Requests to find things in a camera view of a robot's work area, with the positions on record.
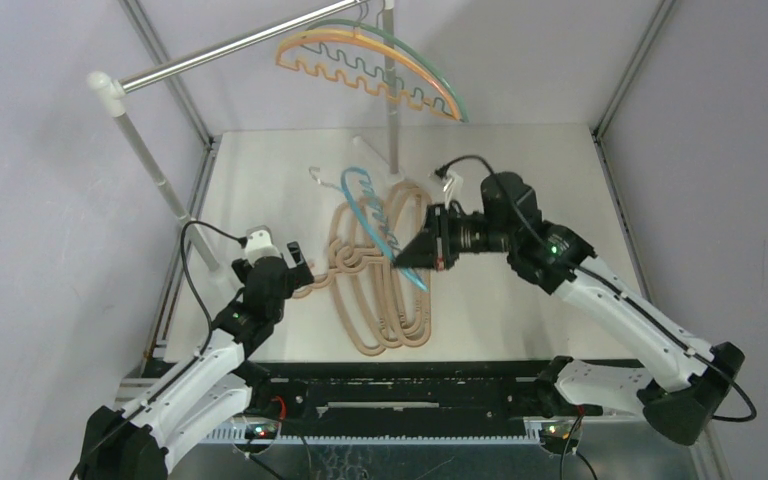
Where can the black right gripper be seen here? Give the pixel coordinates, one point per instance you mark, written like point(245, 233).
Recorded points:
point(439, 237)

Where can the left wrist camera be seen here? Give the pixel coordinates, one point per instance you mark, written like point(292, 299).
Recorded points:
point(259, 244)

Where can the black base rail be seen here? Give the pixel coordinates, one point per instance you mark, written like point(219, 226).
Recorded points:
point(402, 402)

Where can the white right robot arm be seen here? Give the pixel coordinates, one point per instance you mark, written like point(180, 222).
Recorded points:
point(680, 380)

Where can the beige plastic hanger top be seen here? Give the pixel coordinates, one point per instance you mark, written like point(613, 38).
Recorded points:
point(399, 196)

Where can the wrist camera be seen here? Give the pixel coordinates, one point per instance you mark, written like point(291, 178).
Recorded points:
point(451, 183)
point(259, 244)

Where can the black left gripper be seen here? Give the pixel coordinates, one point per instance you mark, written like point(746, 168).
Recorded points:
point(297, 276)

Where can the blue wire hanger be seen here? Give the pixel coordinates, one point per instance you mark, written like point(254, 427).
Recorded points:
point(370, 214)

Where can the metal clothes rack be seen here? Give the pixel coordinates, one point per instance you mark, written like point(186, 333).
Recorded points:
point(265, 117)

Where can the white rack foot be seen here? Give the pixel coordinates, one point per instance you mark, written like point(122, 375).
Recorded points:
point(376, 162)

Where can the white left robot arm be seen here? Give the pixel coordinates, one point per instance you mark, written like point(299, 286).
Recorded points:
point(149, 435)

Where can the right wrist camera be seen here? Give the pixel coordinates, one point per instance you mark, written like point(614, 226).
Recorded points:
point(451, 183)

